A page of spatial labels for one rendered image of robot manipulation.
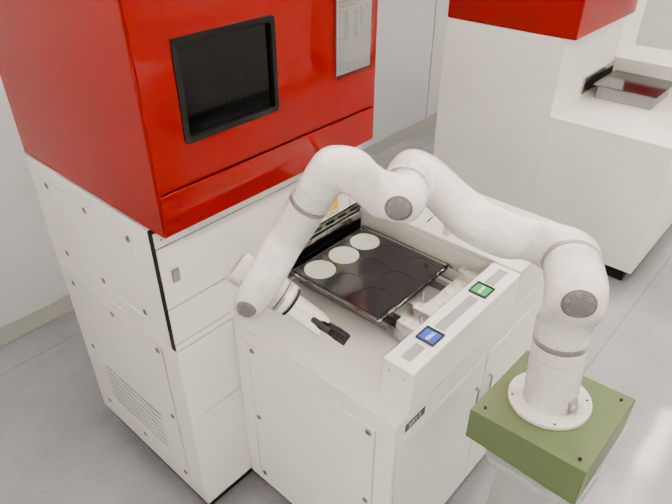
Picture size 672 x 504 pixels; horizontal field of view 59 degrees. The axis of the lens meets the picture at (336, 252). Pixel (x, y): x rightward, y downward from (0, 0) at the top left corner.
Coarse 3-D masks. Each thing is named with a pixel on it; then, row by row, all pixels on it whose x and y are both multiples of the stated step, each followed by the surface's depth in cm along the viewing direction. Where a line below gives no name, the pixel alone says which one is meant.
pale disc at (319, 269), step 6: (312, 264) 191; (318, 264) 191; (324, 264) 191; (330, 264) 191; (306, 270) 188; (312, 270) 188; (318, 270) 188; (324, 270) 189; (330, 270) 189; (312, 276) 186; (318, 276) 186; (324, 276) 186; (330, 276) 186
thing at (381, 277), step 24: (384, 240) 203; (336, 264) 191; (360, 264) 191; (384, 264) 191; (408, 264) 191; (432, 264) 191; (336, 288) 181; (360, 288) 181; (384, 288) 181; (408, 288) 181; (384, 312) 172
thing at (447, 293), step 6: (456, 282) 187; (462, 282) 187; (444, 288) 184; (450, 288) 184; (456, 288) 184; (438, 294) 182; (444, 294) 182; (450, 294) 182; (432, 300) 179; (438, 300) 179; (444, 300) 179; (432, 306) 177; (438, 306) 177; (414, 318) 172; (396, 330) 168; (396, 336) 169; (402, 336) 167
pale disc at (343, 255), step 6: (342, 246) 200; (330, 252) 197; (336, 252) 197; (342, 252) 197; (348, 252) 197; (354, 252) 197; (330, 258) 194; (336, 258) 194; (342, 258) 194; (348, 258) 194; (354, 258) 194
